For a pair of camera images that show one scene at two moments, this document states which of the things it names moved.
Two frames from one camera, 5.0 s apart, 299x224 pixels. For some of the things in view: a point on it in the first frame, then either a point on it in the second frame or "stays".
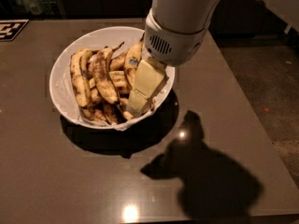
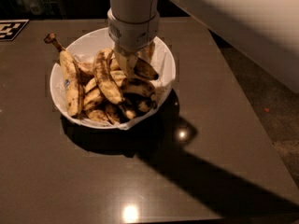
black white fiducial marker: (10, 28) stays
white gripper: (174, 47) → (135, 35)
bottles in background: (41, 1) stays
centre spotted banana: (102, 75) stays
